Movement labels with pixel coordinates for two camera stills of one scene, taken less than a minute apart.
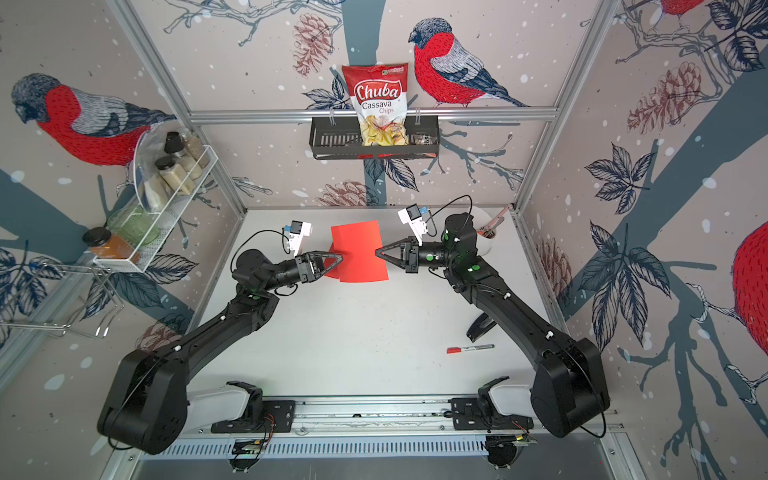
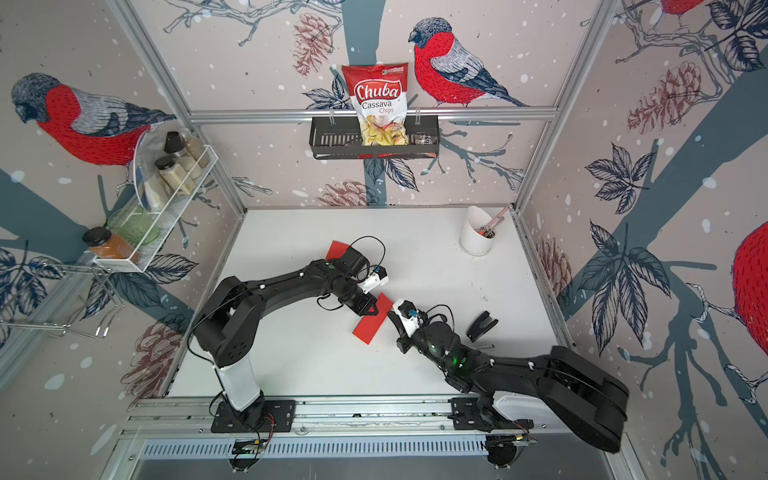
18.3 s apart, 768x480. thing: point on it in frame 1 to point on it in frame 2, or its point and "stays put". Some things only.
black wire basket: x=341 y=137 stays put
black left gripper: x=304 y=269 to x=364 y=308
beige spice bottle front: x=175 y=175 stays put
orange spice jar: x=103 y=244 stays put
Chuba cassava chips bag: x=380 y=96 stays put
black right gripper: x=412 y=263 to x=403 y=345
